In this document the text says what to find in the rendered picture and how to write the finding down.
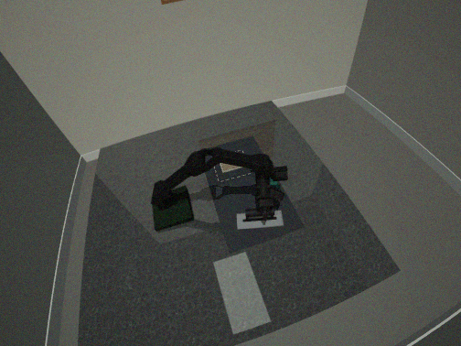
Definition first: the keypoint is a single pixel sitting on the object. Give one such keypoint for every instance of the teal small trowel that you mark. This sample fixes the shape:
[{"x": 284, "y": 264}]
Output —
[{"x": 274, "y": 184}]

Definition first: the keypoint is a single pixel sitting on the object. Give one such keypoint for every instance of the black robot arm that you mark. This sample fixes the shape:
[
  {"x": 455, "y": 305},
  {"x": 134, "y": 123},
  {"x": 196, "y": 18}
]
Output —
[{"x": 260, "y": 164}]

